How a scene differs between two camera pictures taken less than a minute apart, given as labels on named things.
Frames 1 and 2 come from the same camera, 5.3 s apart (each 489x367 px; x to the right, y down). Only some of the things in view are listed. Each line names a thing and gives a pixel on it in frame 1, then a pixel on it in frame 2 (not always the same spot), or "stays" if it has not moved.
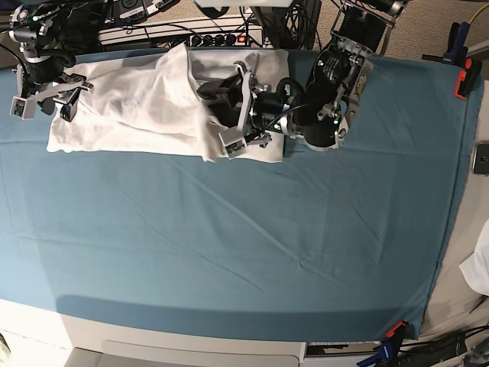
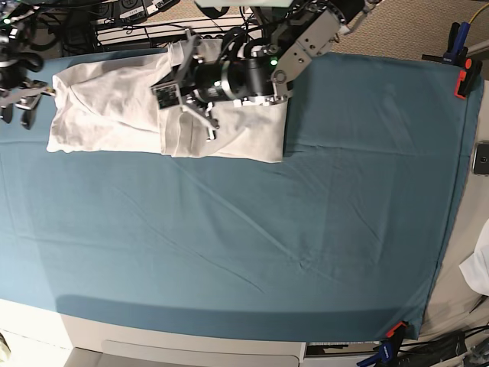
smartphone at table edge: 480,161 stays
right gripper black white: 266,110 to 195,83
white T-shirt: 145,102 stays
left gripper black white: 44,79 to 27,94
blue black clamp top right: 457,52 stays
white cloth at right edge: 475,268 stays
